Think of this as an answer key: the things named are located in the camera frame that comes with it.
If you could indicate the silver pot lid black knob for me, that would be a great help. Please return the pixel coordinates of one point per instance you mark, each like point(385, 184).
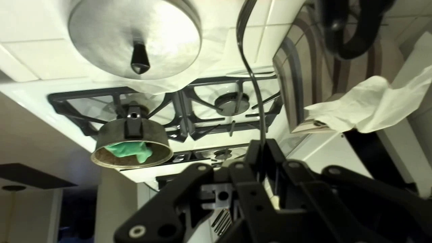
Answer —
point(112, 32)

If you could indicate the dark burner cap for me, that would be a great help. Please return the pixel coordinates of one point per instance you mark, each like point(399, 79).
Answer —
point(231, 104)

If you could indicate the striped folded towel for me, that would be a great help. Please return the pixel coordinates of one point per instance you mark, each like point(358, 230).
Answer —
point(315, 68)

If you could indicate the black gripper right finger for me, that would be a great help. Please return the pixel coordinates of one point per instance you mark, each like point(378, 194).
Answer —
point(342, 211)

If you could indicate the white gas stove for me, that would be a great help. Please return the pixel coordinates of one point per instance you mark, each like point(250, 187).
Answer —
point(35, 90)

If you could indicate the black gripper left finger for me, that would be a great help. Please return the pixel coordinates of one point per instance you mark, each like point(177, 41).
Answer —
point(180, 203)

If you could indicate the white cloth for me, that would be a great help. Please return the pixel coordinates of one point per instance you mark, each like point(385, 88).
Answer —
point(373, 103)

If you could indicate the green rag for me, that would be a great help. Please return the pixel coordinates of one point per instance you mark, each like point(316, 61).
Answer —
point(130, 150)

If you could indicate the black stove grate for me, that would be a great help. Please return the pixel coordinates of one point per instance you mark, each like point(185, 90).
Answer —
point(197, 83)
point(76, 96)

